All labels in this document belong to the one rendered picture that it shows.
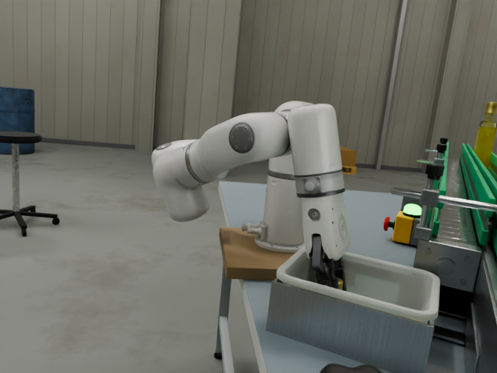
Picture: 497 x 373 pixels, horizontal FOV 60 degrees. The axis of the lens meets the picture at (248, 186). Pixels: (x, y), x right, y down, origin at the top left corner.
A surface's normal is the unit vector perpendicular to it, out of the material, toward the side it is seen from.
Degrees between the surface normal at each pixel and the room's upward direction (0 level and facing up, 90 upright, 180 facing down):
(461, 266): 90
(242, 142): 98
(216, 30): 90
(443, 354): 0
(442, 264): 90
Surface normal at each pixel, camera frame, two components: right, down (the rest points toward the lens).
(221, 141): -0.64, 0.09
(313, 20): 0.12, 0.21
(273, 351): 0.10, -0.97
